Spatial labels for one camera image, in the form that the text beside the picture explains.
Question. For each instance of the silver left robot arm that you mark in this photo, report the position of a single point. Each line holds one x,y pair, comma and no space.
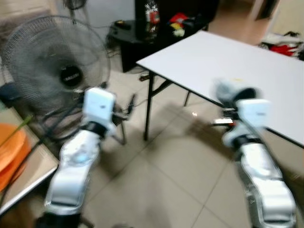
71,171

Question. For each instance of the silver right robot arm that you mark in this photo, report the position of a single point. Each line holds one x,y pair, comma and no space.
263,185

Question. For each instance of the white folding table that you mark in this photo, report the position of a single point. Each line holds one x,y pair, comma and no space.
232,66

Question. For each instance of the red bag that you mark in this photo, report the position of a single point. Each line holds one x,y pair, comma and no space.
284,49

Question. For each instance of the black low cabinet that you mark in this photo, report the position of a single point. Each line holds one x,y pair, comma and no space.
128,45

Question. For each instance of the clear bottle red label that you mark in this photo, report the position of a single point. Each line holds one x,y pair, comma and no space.
152,21

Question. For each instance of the red yellow toy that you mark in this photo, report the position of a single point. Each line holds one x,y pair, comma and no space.
178,23

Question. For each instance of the large black standing fan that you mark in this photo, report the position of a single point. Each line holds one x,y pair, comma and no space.
42,57

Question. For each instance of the beige side table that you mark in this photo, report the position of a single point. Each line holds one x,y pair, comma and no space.
35,166

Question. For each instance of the black television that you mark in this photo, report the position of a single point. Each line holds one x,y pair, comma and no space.
190,7

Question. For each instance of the thin green stick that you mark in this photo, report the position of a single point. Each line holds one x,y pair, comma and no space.
16,129

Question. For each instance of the orange plastic basin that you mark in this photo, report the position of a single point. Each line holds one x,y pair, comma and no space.
12,152

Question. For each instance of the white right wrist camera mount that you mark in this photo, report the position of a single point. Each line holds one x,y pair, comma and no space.
254,113

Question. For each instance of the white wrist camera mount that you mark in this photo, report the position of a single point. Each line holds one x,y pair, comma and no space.
254,113
99,107

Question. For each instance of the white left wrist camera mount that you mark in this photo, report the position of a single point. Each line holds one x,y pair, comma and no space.
99,107

